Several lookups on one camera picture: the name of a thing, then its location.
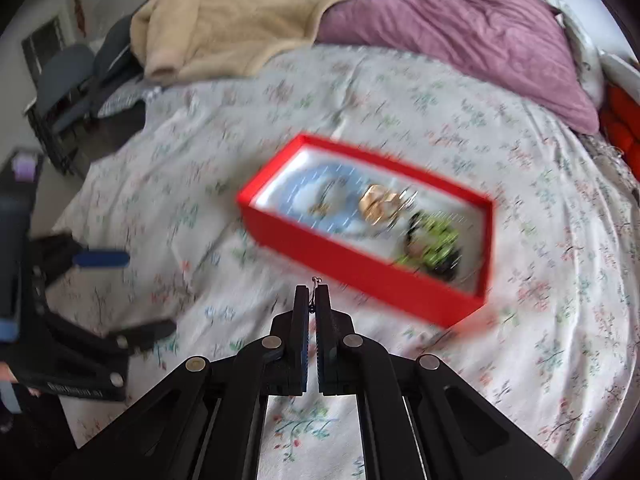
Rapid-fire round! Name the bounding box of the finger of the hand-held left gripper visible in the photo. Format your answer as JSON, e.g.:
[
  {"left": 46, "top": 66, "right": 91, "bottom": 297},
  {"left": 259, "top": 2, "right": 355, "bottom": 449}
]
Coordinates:
[
  {"left": 102, "top": 319, "right": 179, "bottom": 354},
  {"left": 31, "top": 232, "right": 132, "bottom": 282}
]

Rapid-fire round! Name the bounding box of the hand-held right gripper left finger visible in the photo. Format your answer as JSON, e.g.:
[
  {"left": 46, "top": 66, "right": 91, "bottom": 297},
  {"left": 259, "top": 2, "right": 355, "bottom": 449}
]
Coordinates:
[{"left": 50, "top": 284, "right": 311, "bottom": 480}]

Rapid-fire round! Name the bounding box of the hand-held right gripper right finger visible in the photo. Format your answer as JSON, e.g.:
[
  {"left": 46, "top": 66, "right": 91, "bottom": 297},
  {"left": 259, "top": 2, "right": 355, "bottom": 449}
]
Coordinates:
[{"left": 315, "top": 284, "right": 574, "bottom": 480}]

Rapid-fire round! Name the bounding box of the red jewelry box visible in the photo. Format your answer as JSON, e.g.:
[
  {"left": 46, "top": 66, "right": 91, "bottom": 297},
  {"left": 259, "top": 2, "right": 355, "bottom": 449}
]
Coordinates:
[{"left": 236, "top": 132, "right": 497, "bottom": 330}]

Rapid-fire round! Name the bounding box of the light blue bead bracelet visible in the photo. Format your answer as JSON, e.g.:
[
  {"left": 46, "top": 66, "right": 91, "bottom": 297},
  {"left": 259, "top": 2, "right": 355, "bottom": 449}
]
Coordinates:
[{"left": 281, "top": 161, "right": 375, "bottom": 237}]

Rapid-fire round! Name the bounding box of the green leaf bead ornament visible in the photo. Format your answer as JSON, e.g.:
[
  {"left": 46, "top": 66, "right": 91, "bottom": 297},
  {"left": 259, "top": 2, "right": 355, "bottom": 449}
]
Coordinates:
[{"left": 394, "top": 210, "right": 462, "bottom": 275}]

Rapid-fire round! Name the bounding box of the dark beaded jewelry piece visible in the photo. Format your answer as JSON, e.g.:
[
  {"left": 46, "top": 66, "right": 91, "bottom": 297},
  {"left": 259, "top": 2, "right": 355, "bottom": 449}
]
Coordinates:
[{"left": 429, "top": 259, "right": 460, "bottom": 282}]

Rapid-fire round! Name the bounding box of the grey chair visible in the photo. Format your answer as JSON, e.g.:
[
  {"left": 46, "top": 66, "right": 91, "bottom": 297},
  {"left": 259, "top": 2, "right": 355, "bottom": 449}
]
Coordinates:
[{"left": 27, "top": 42, "right": 102, "bottom": 173}]

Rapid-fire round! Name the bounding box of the floral bedsheet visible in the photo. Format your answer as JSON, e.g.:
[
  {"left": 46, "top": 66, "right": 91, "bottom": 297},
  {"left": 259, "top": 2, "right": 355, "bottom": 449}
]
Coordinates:
[{"left": 50, "top": 45, "right": 640, "bottom": 480}]

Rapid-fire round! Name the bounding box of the beige fleece blanket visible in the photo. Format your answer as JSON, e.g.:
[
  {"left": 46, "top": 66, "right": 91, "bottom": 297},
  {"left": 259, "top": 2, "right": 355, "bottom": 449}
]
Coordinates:
[{"left": 131, "top": 0, "right": 401, "bottom": 82}]

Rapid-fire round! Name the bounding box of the purple pillow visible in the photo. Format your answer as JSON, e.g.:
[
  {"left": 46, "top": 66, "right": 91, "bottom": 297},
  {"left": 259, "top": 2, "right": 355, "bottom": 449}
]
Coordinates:
[{"left": 316, "top": 0, "right": 602, "bottom": 136}]

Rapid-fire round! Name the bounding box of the orange cushion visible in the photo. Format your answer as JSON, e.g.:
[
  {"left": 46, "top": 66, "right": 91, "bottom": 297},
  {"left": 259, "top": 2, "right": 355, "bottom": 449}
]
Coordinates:
[{"left": 598, "top": 82, "right": 640, "bottom": 162}]

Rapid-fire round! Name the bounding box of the white pillow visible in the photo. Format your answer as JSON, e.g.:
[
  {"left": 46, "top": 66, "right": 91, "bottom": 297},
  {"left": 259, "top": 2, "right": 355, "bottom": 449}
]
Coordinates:
[{"left": 554, "top": 0, "right": 640, "bottom": 107}]

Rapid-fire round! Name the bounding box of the gold ring ornament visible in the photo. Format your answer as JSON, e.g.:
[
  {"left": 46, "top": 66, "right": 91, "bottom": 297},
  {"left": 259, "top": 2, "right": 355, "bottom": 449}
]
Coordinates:
[{"left": 358, "top": 183, "right": 419, "bottom": 227}]

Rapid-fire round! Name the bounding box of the wall vent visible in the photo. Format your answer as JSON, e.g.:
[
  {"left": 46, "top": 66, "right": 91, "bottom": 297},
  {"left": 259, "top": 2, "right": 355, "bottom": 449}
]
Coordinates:
[{"left": 21, "top": 16, "right": 64, "bottom": 77}]

